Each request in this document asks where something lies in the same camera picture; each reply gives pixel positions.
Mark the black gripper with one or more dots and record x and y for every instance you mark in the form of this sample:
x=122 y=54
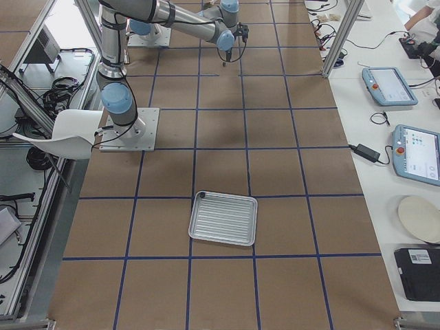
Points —
x=227 y=54

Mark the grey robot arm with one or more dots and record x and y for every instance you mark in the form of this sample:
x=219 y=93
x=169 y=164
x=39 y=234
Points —
x=217 y=24
x=116 y=94

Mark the silver ribbed metal tray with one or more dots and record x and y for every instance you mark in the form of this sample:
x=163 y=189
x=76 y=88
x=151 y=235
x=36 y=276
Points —
x=224 y=218

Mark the black power adapter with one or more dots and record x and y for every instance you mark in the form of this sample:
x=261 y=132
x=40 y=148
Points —
x=365 y=152

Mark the white plastic chair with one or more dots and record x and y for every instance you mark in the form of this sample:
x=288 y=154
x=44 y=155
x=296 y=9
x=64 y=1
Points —
x=72 y=135

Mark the far blue teach pendant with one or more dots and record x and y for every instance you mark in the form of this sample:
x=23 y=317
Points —
x=388 y=87

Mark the blue teach pendant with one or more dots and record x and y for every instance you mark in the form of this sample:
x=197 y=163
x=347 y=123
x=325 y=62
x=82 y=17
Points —
x=416 y=154
x=388 y=87

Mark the near blue teach pendant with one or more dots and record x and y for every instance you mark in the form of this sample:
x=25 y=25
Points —
x=416 y=154

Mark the white round plate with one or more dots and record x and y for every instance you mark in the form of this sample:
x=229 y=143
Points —
x=420 y=218

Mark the black flat box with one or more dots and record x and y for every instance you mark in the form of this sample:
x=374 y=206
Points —
x=419 y=272

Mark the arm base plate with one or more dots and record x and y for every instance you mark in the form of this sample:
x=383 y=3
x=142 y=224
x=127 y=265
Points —
x=161 y=38
x=140 y=137

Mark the aluminium frame post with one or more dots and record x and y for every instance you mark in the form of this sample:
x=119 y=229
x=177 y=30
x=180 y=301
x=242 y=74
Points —
x=346 y=24

